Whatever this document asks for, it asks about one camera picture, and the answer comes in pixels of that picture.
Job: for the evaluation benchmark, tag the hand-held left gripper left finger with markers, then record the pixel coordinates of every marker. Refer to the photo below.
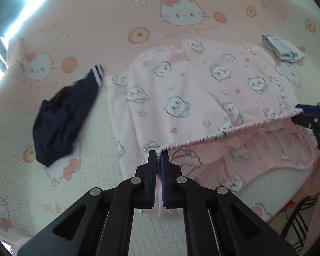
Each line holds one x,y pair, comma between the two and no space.
149,181

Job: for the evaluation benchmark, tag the pink cartoon printed blanket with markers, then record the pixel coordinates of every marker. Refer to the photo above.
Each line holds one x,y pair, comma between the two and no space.
82,32

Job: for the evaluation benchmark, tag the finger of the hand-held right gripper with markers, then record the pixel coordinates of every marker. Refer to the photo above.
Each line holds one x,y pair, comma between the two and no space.
308,108
304,120

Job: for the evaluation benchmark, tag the folded white printed cloth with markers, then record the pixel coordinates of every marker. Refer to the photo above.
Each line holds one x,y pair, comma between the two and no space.
282,49

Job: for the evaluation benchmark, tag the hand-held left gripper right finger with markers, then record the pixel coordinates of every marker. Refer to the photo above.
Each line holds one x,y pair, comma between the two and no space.
164,176

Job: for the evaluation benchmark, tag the pink cartoon print pants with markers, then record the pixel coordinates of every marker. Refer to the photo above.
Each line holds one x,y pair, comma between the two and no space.
189,90

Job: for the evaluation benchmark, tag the navy shorts with striped cuff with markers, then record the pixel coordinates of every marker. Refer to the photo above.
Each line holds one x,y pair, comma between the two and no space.
61,117

